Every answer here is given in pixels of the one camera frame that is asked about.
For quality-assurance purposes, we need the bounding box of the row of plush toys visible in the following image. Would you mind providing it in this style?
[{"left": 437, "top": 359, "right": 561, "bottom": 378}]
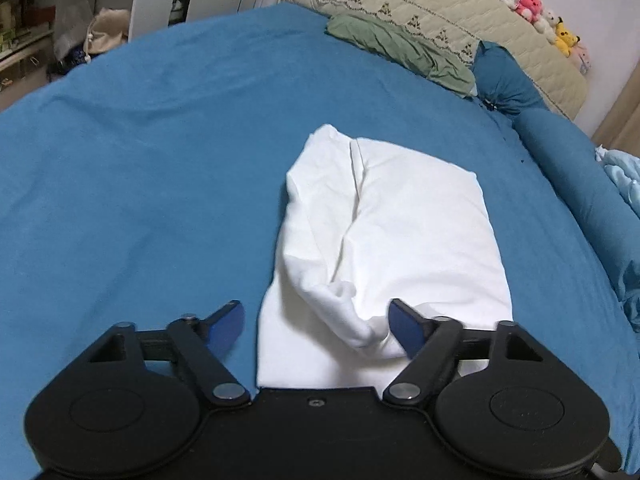
[{"left": 476, "top": 0, "right": 594, "bottom": 74}]

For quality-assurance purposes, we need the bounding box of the light blue blanket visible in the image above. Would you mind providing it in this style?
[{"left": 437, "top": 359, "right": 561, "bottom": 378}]
[{"left": 594, "top": 144, "right": 640, "bottom": 199}]

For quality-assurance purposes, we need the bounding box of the beige drawstring bag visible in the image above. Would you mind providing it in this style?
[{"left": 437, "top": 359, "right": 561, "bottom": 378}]
[{"left": 82, "top": 7, "right": 132, "bottom": 59}]

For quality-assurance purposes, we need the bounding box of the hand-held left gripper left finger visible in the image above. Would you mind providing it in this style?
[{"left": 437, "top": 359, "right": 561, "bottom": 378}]
[{"left": 74, "top": 300, "right": 252, "bottom": 409}]

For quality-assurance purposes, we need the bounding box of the blue duvet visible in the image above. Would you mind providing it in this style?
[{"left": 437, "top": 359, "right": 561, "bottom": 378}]
[{"left": 512, "top": 107, "right": 640, "bottom": 334}]

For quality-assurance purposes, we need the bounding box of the green pillow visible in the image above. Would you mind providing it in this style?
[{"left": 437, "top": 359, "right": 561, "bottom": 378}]
[{"left": 325, "top": 12, "right": 477, "bottom": 99}]

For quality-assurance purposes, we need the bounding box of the blue pillow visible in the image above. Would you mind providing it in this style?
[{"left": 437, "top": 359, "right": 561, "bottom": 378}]
[{"left": 470, "top": 40, "right": 549, "bottom": 119}]

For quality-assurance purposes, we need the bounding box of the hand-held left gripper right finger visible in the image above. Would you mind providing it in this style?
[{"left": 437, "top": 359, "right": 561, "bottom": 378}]
[{"left": 382, "top": 298, "right": 544, "bottom": 405}]

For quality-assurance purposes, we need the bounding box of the bed with blue sheet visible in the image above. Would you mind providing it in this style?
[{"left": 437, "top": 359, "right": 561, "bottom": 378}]
[{"left": 0, "top": 2, "right": 640, "bottom": 480}]

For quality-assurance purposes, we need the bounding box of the white printed t-shirt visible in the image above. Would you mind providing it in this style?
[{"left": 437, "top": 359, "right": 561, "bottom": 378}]
[{"left": 256, "top": 122, "right": 515, "bottom": 391}]

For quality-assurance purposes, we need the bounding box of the cream quilted headboard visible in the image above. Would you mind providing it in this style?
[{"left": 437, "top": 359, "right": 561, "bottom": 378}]
[{"left": 282, "top": 0, "right": 589, "bottom": 121}]

